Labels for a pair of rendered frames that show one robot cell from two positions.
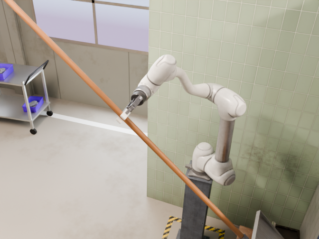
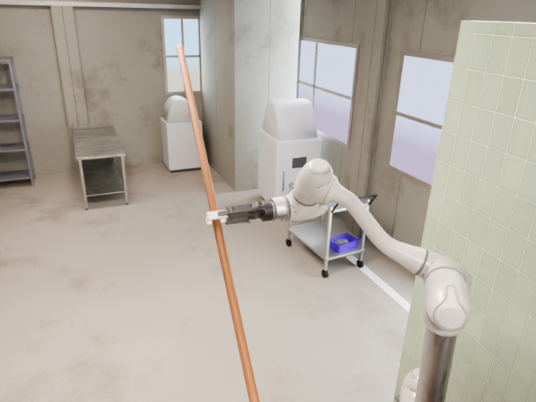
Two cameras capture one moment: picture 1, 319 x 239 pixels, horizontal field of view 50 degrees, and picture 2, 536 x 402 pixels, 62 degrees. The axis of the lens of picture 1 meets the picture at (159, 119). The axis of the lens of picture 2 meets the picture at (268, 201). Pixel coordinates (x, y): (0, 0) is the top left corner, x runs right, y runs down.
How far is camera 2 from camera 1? 1.24 m
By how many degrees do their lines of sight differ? 45
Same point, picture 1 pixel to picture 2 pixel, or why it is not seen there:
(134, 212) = not seen: outside the picture
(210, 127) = (492, 366)
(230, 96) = (441, 285)
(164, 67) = (303, 174)
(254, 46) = not seen: outside the picture
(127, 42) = not seen: hidden behind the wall
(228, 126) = (431, 344)
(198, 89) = (399, 250)
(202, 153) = (410, 384)
